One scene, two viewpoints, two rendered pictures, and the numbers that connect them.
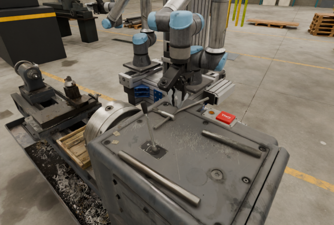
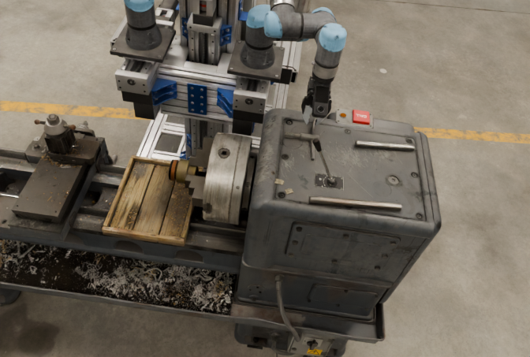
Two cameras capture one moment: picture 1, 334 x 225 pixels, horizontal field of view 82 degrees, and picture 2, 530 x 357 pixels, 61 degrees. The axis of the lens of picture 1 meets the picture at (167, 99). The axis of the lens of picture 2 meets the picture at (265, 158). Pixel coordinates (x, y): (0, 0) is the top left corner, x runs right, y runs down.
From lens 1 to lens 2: 1.02 m
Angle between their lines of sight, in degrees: 35
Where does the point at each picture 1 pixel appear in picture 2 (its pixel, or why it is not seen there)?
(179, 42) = (334, 63)
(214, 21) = not seen: outside the picture
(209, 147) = (371, 158)
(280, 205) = not seen: hidden behind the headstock
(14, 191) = not seen: outside the picture
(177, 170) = (364, 191)
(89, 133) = (215, 195)
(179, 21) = (338, 44)
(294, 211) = not seen: hidden behind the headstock
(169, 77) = (322, 101)
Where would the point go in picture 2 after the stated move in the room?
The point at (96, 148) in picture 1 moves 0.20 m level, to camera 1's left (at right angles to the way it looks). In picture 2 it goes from (276, 206) to (218, 235)
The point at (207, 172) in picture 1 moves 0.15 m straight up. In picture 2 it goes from (386, 181) to (401, 150)
